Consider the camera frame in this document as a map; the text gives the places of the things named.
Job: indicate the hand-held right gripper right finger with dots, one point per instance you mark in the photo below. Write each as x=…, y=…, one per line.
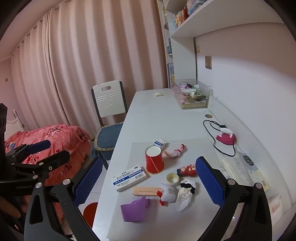
x=209, y=183

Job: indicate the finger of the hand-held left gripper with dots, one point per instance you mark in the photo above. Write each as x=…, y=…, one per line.
x=54, y=160
x=39, y=146

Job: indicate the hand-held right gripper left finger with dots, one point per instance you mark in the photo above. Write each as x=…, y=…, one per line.
x=89, y=183

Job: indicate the red figurine toy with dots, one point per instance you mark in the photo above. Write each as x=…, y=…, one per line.
x=187, y=171

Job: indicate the white black toy figure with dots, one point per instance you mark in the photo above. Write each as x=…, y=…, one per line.
x=185, y=197

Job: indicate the orange trash bin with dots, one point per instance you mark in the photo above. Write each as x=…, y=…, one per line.
x=90, y=212

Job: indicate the small yellow bowl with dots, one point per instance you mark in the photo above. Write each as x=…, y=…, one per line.
x=172, y=178

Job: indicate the white plush chicken toy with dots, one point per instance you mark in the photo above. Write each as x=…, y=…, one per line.
x=168, y=193

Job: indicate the pink white doll toy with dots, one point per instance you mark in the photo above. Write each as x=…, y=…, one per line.
x=173, y=152

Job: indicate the wooden stick block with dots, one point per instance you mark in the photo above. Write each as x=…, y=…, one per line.
x=145, y=191

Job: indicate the person's left hand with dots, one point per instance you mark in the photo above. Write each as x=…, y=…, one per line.
x=8, y=206

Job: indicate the red floral blanket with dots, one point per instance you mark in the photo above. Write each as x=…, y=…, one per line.
x=64, y=136

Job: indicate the white plastic package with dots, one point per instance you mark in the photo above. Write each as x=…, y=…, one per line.
x=235, y=169

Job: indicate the white headboard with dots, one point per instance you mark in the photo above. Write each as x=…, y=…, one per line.
x=12, y=121

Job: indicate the grey desk mat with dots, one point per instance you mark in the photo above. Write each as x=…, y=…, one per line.
x=198, y=148

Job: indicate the white blue medicine box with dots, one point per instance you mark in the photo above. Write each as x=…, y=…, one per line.
x=129, y=178

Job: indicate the small black device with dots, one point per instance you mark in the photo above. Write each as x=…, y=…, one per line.
x=248, y=160

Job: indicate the pink mini iron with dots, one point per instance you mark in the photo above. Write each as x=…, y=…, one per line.
x=225, y=138

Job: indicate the blue chair cushion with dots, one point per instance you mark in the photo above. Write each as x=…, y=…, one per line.
x=108, y=136

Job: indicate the cream notebook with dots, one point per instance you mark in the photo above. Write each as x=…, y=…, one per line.
x=260, y=179

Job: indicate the purple silicone cup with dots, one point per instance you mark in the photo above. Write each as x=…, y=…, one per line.
x=133, y=210

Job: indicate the red paper cup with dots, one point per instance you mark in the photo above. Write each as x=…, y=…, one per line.
x=153, y=162

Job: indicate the small white blue box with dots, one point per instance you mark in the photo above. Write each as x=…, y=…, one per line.
x=160, y=144

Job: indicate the round desk grommet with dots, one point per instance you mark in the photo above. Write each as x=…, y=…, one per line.
x=208, y=116

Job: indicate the pink white packet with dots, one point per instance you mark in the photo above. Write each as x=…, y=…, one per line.
x=275, y=205

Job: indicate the white chair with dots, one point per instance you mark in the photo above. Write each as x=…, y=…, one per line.
x=108, y=99

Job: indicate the white desk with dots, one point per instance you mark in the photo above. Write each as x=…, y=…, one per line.
x=152, y=118

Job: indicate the clear organizer box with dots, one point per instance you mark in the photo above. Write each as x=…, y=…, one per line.
x=203, y=88

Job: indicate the small white desk cap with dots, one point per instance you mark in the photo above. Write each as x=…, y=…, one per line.
x=158, y=94

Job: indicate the pink striped curtain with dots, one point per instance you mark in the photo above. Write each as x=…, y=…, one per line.
x=92, y=46

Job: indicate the upright books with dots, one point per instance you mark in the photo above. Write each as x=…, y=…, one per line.
x=170, y=74

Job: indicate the colourful boxes on shelf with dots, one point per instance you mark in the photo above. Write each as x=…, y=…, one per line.
x=180, y=17

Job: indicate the blue stacked packets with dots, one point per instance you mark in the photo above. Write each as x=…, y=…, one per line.
x=195, y=7

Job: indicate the beige wall sticker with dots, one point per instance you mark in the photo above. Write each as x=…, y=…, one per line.
x=208, y=62

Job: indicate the white wall shelf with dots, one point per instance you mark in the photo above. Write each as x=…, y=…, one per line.
x=185, y=51

